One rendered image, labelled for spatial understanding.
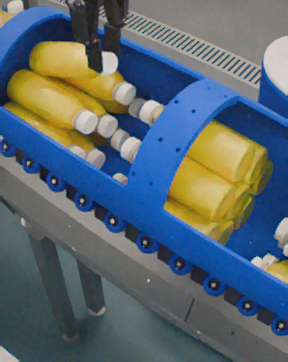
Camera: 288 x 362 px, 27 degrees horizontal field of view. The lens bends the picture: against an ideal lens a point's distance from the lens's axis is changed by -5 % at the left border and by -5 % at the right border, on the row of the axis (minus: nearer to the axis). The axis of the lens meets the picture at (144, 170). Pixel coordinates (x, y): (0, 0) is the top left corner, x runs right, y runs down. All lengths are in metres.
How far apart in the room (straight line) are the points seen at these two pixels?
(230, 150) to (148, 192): 0.14
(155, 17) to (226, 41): 0.42
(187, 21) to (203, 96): 2.34
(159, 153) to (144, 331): 1.23
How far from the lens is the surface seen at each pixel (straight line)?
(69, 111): 1.11
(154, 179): 0.94
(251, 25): 3.33
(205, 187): 0.97
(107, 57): 1.07
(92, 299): 2.02
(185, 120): 0.95
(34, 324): 2.15
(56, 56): 1.13
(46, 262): 1.64
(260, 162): 1.07
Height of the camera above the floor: 1.89
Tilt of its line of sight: 49 degrees down
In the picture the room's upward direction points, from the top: 2 degrees counter-clockwise
